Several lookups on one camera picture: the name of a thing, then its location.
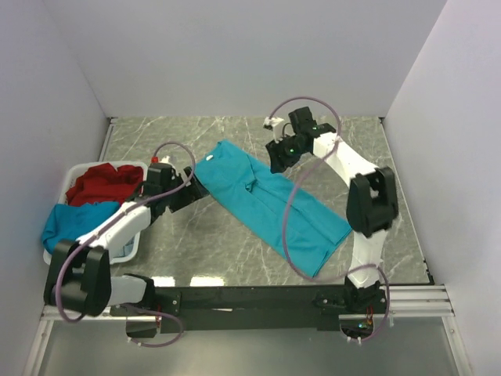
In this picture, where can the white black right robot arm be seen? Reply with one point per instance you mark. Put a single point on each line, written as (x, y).
(372, 204)

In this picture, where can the white plastic laundry basket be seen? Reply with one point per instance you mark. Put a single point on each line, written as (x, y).
(79, 170)

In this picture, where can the teal t shirt in basket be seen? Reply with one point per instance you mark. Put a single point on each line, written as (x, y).
(67, 222)

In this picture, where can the light blue garment in basket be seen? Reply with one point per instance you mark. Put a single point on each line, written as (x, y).
(128, 251)

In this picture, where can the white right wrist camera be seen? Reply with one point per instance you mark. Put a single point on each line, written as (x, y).
(277, 125)

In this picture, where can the teal t shirt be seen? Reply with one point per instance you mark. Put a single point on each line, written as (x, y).
(67, 222)
(250, 192)

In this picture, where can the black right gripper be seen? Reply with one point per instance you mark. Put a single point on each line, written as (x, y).
(278, 165)

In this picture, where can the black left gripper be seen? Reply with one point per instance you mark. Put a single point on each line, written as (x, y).
(191, 193)

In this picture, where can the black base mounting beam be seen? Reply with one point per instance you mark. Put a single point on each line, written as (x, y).
(246, 308)

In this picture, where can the red t shirt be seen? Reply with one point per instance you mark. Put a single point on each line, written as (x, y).
(103, 183)

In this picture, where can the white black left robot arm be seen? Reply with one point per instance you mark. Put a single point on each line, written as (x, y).
(79, 277)

